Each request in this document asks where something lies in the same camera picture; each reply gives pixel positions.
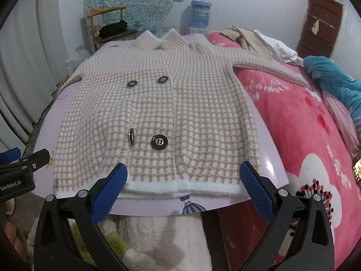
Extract black garment on chair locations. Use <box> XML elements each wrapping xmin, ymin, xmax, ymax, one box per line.
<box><xmin>99</xmin><ymin>20</ymin><xmax>128</xmax><ymax>39</ymax></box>

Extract pink floral fleece blanket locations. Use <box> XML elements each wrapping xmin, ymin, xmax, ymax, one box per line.
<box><xmin>206</xmin><ymin>30</ymin><xmax>361</xmax><ymax>266</ymax></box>

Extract beige and white clothes pile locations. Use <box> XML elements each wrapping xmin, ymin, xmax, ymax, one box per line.
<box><xmin>220</xmin><ymin>26</ymin><xmax>303</xmax><ymax>66</ymax></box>

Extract wooden armchair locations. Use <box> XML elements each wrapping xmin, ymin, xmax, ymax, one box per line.
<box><xmin>86</xmin><ymin>6</ymin><xmax>139</xmax><ymax>53</ymax></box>

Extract dark red wooden door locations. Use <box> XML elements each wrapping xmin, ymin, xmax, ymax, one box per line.
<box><xmin>296</xmin><ymin>0</ymin><xmax>343</xmax><ymax>58</ymax></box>

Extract teal fleece garment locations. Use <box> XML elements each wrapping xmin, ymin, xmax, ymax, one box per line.
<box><xmin>303</xmin><ymin>56</ymin><xmax>361</xmax><ymax>133</ymax></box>

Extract beige white houndstooth coat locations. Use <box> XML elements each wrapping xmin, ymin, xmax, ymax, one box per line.
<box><xmin>53</xmin><ymin>29</ymin><xmax>313</xmax><ymax>198</ymax></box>

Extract white curtain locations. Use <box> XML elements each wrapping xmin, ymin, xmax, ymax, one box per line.
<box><xmin>1</xmin><ymin>0</ymin><xmax>68</xmax><ymax>152</ymax></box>

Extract white water dispenser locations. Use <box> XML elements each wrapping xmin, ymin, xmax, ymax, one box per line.
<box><xmin>186</xmin><ymin>26</ymin><xmax>210</xmax><ymax>37</ymax></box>

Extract lilac printed bed sheet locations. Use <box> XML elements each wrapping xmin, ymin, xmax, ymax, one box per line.
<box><xmin>29</xmin><ymin>32</ymin><xmax>290</xmax><ymax>218</ymax></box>

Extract white plastic bags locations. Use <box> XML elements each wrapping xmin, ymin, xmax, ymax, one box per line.
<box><xmin>65</xmin><ymin>47</ymin><xmax>91</xmax><ymax>76</ymax></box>

